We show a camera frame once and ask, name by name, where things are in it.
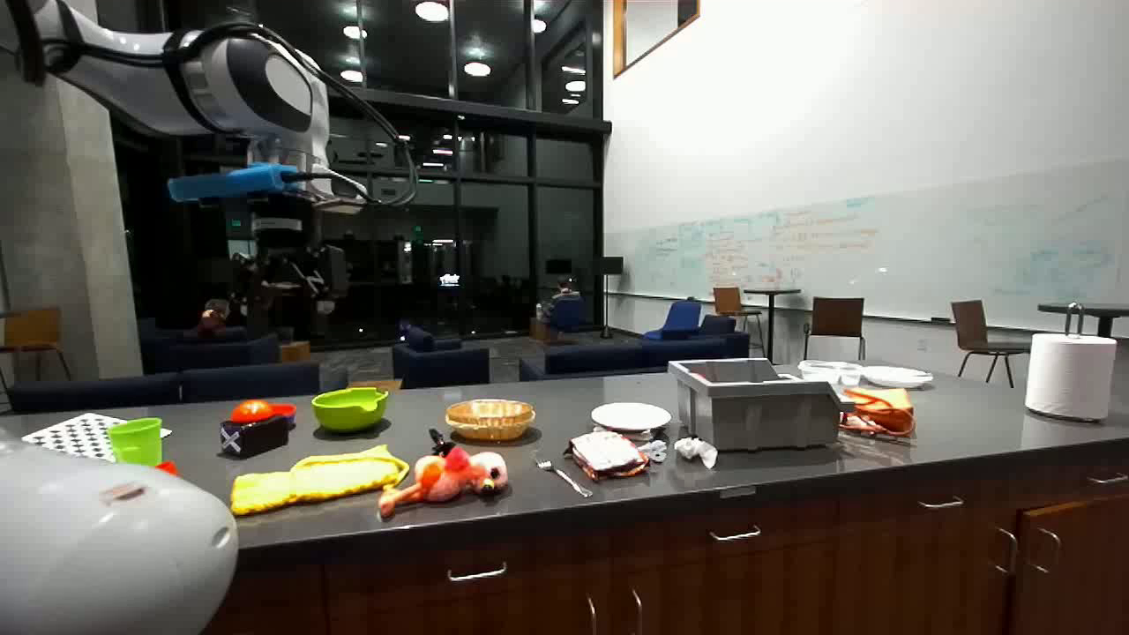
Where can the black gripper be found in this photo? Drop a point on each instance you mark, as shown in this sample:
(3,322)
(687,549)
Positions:
(290,252)

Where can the yellow knitted cloth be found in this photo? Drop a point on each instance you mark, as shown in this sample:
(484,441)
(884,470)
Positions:
(303,481)

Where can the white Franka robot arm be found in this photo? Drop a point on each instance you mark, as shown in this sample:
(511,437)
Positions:
(233,83)

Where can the wooden counter cabinet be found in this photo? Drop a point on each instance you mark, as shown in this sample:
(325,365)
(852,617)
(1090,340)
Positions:
(822,564)

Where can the wooden coffee table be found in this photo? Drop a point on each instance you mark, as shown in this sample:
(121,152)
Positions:
(377,385)

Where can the green plastic bowl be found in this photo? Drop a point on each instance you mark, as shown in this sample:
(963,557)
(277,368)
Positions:
(350,410)

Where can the round ceiling light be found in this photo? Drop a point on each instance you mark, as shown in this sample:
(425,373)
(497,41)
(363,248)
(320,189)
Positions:
(355,76)
(355,29)
(430,9)
(477,69)

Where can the black box white cross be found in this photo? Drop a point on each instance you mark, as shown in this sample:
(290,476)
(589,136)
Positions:
(254,437)

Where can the green plastic cup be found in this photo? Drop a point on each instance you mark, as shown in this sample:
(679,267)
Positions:
(136,441)

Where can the woven wicker basket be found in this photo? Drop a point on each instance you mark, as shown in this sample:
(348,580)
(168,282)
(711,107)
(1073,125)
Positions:
(487,421)

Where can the wooden chair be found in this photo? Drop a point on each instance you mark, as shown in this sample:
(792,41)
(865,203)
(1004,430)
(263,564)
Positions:
(728,300)
(34,328)

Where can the orange pink flamingo plush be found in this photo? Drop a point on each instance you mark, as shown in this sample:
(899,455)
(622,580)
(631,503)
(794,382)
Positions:
(451,481)

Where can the seated person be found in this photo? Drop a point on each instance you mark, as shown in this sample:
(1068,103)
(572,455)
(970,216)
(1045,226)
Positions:
(565,309)

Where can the white mesh rack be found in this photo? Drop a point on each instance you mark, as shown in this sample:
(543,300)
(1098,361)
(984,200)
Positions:
(73,434)

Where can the long navy sofa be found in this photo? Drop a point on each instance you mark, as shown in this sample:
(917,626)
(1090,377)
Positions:
(622,356)

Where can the metal spoon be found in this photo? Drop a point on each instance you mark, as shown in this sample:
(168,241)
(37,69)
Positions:
(565,476)

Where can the wrapped sandwich packet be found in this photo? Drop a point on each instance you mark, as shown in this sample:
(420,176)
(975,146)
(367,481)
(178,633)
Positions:
(609,452)

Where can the white plate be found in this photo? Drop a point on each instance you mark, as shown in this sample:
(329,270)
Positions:
(896,376)
(629,419)

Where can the blue lounge chair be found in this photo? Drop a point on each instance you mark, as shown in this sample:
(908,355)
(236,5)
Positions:
(675,319)

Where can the wood framed window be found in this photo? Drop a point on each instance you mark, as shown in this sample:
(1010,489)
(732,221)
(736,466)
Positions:
(652,23)

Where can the small white object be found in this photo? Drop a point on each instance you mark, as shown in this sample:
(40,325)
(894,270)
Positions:
(692,449)

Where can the tall dark table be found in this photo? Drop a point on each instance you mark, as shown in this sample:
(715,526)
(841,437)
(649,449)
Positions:
(770,290)

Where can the brown chair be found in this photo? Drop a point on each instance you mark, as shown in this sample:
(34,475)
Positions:
(970,322)
(838,315)

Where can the clear plastic container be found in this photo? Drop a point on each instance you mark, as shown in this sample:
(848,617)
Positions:
(830,373)

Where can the white paper towel roll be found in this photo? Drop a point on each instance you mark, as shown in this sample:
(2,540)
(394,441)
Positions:
(1070,376)

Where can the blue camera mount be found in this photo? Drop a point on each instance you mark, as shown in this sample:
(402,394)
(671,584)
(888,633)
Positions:
(233,180)

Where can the wall whiteboard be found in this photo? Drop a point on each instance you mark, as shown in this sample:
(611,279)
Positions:
(894,252)

